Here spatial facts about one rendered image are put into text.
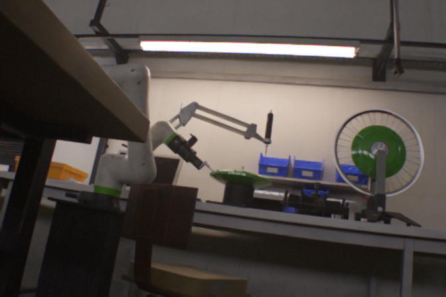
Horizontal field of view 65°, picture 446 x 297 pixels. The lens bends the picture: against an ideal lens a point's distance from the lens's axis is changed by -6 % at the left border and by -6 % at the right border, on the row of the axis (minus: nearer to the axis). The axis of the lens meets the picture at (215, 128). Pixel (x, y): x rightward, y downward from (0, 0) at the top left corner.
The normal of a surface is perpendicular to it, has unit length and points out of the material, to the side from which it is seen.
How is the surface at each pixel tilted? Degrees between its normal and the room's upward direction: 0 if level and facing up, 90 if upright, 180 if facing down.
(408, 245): 90
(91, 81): 90
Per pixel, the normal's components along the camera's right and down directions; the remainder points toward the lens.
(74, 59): 0.98, 0.11
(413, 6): -0.22, -0.32
